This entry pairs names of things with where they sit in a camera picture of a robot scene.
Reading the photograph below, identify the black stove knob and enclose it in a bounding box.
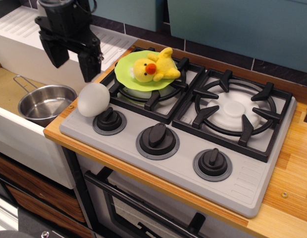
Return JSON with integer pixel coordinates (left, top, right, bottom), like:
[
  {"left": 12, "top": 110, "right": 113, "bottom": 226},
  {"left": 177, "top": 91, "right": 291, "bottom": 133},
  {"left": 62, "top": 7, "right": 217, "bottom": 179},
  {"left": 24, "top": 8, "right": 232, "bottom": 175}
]
[
  {"left": 193, "top": 148, "right": 233, "bottom": 182},
  {"left": 136, "top": 122, "right": 180, "bottom": 161},
  {"left": 93, "top": 107, "right": 127, "bottom": 136}
]

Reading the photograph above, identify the black left stove knob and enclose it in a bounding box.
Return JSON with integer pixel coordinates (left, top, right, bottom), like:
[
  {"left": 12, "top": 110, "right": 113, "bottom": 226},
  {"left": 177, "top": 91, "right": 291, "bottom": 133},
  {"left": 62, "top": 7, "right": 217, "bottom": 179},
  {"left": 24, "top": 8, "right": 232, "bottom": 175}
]
[{"left": 93, "top": 107, "right": 127, "bottom": 136}]

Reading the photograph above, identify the black right stove knob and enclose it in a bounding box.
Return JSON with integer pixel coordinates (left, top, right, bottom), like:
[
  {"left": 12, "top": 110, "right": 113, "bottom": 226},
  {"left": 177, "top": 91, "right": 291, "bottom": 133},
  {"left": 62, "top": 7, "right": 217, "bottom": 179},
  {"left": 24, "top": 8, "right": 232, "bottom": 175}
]
[{"left": 193, "top": 148, "right": 233, "bottom": 182}]

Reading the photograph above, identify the black middle stove knob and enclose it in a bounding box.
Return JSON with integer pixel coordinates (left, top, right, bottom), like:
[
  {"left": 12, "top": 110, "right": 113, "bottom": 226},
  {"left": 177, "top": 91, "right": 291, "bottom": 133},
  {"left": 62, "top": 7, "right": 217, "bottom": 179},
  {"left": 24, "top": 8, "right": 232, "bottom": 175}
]
[{"left": 136, "top": 122, "right": 180, "bottom": 161}]

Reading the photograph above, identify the toy oven door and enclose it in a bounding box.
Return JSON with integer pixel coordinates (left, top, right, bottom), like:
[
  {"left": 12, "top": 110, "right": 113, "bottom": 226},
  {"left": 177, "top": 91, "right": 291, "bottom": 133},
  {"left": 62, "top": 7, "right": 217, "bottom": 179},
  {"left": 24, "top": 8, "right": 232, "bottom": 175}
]
[{"left": 84, "top": 167, "right": 248, "bottom": 238}]

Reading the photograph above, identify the stainless steel pot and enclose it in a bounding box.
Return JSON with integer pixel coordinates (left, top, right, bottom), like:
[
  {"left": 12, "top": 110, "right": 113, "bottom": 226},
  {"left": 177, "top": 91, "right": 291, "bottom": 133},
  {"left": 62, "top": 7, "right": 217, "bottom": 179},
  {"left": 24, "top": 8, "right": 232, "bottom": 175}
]
[{"left": 13, "top": 75, "right": 77, "bottom": 127}]

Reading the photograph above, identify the white toy sink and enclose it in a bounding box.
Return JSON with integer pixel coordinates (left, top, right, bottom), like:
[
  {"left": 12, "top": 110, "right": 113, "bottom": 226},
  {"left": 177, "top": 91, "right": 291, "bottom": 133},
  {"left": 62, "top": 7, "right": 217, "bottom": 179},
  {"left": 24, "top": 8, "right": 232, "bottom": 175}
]
[{"left": 0, "top": 5, "right": 139, "bottom": 190}]

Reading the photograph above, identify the black burner grate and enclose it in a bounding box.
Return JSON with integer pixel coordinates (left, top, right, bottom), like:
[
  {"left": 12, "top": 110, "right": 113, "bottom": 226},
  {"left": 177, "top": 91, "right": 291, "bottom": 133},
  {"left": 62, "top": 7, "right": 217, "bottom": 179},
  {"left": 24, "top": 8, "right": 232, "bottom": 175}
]
[
  {"left": 172, "top": 69, "right": 295, "bottom": 162},
  {"left": 100, "top": 57, "right": 206, "bottom": 124}
]

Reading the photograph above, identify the yellow stuffed duck toy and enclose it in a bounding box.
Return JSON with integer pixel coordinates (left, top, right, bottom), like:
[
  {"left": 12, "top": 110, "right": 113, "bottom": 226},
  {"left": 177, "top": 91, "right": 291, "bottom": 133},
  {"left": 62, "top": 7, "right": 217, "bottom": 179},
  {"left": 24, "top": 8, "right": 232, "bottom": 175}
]
[{"left": 133, "top": 47, "right": 181, "bottom": 83}]

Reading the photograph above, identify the light green plastic plate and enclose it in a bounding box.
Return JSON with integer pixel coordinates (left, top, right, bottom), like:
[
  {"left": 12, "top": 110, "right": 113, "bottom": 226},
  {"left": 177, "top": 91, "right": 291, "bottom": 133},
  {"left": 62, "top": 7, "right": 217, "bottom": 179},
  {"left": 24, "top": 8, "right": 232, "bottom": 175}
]
[{"left": 114, "top": 50, "right": 175, "bottom": 92}]

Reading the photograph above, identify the black right burner grate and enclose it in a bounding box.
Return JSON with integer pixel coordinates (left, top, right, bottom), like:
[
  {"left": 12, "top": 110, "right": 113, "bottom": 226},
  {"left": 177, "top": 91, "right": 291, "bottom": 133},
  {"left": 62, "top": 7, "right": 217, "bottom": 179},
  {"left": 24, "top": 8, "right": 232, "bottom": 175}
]
[{"left": 172, "top": 69, "right": 295, "bottom": 162}]

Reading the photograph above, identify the white egg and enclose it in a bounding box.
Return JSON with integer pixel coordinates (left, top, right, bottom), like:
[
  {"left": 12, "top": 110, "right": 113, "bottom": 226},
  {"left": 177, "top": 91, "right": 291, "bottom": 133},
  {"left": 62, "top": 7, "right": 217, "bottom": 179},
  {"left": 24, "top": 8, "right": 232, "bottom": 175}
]
[{"left": 77, "top": 83, "right": 110, "bottom": 117}]

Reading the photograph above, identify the black left burner grate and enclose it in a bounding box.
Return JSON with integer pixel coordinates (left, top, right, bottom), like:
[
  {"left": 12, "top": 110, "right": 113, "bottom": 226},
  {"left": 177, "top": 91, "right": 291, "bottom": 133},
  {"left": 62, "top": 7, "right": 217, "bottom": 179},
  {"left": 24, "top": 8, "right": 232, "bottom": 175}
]
[{"left": 100, "top": 57, "right": 206, "bottom": 124}]

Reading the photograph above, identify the black oven door handle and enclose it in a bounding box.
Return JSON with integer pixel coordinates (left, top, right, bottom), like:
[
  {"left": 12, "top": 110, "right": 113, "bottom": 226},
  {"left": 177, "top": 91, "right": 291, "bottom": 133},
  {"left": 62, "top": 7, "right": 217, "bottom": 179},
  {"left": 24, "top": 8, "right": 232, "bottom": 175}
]
[{"left": 84, "top": 171, "right": 205, "bottom": 238}]

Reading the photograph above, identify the grey toy stove top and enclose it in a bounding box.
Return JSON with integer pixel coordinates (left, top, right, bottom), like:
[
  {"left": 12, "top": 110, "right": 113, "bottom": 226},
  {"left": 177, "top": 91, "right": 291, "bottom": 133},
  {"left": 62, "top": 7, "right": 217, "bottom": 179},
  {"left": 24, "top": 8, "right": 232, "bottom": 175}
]
[{"left": 59, "top": 47, "right": 297, "bottom": 217}]

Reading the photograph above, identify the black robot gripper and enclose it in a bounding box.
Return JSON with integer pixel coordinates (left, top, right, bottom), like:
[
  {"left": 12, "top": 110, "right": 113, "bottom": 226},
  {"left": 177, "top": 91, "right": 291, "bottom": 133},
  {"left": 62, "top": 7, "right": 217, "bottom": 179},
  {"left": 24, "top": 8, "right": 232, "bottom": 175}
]
[{"left": 35, "top": 0, "right": 103, "bottom": 82}]

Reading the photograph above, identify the wooden drawer front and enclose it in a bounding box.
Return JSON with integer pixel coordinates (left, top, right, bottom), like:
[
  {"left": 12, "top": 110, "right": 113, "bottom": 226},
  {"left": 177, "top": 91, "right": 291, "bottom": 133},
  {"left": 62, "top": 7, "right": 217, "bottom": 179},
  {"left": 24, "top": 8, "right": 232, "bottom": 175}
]
[{"left": 0, "top": 153, "right": 86, "bottom": 224}]

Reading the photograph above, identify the grey toy faucet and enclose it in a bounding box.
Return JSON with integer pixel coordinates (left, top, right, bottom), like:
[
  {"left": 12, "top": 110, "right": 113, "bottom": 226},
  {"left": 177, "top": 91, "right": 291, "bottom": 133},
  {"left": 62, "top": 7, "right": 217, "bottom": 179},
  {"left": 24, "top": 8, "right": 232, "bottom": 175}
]
[{"left": 37, "top": 0, "right": 47, "bottom": 17}]

